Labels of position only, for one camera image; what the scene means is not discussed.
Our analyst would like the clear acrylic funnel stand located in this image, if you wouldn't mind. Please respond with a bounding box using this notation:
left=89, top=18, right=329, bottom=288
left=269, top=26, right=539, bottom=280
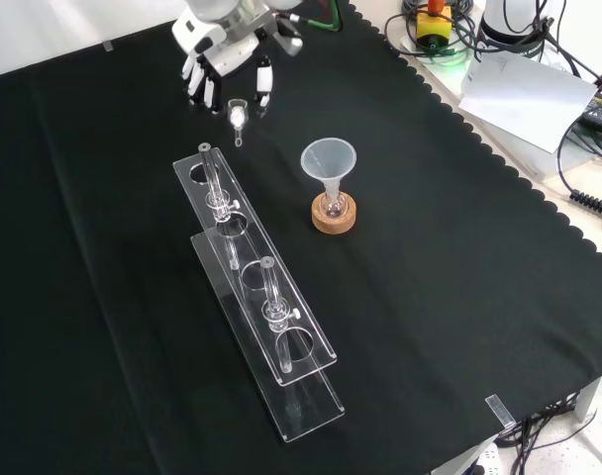
left=171, top=142, right=347, bottom=443

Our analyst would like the black cloth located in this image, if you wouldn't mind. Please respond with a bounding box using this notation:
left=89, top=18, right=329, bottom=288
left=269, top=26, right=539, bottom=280
left=0, top=0, right=602, bottom=475

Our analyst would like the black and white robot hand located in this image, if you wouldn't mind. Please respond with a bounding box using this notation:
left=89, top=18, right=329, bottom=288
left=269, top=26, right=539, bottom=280
left=171, top=10, right=275, bottom=115

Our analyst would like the clear plastic funnel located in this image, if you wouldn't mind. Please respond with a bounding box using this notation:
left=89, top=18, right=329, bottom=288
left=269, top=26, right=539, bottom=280
left=300, top=139, right=358, bottom=200

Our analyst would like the white power strip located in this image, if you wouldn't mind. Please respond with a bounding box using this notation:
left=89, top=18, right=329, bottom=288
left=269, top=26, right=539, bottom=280
left=470, top=441, right=503, bottom=475

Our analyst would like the green cable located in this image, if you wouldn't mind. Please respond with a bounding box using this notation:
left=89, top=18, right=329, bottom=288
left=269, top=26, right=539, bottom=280
left=300, top=0, right=344, bottom=34

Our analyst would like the yellow stop button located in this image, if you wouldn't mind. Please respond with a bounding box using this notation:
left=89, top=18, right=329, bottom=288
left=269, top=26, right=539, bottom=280
left=415, top=0, right=453, bottom=51

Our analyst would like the small round-bottom glass flask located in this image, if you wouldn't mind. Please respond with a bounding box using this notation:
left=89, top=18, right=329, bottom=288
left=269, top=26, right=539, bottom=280
left=319, top=190, right=347, bottom=220

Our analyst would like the cork ring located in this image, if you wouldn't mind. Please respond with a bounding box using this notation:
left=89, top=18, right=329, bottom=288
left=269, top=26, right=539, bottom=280
left=310, top=193, right=358, bottom=236

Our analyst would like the black cable with ribbed plug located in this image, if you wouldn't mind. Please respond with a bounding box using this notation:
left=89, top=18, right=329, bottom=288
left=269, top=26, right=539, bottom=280
left=556, top=117, right=602, bottom=222

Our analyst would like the clear glass weighing funnel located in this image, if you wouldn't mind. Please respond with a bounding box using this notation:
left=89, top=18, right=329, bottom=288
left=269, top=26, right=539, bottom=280
left=227, top=98, right=249, bottom=148

